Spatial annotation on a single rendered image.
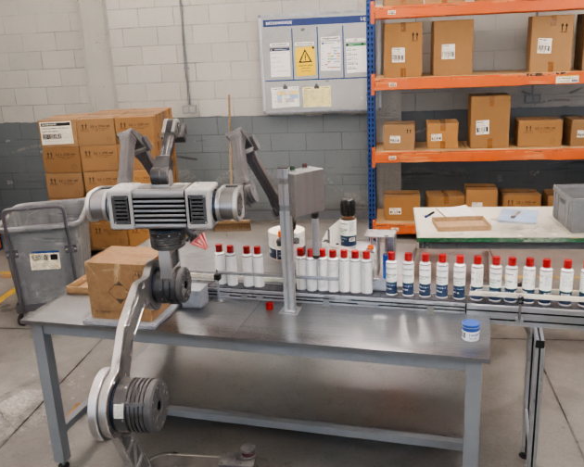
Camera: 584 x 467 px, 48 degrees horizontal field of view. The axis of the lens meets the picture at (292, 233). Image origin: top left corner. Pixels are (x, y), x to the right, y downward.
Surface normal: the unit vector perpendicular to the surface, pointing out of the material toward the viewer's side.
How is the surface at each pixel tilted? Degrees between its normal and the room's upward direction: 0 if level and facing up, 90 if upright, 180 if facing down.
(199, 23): 90
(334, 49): 88
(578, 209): 90
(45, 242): 94
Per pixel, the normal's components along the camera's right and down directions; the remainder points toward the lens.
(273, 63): -0.19, 0.29
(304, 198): 0.63, 0.19
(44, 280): 0.19, 0.33
